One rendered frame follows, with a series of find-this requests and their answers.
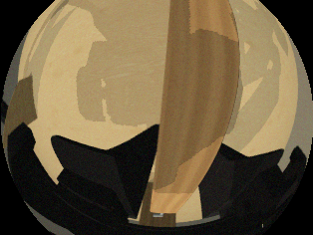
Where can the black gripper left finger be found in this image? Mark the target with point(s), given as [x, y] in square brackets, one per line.
[125, 168]

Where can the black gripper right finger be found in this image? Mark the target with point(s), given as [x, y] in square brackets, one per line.
[229, 174]

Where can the wooden post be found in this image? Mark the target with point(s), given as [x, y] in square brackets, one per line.
[154, 219]

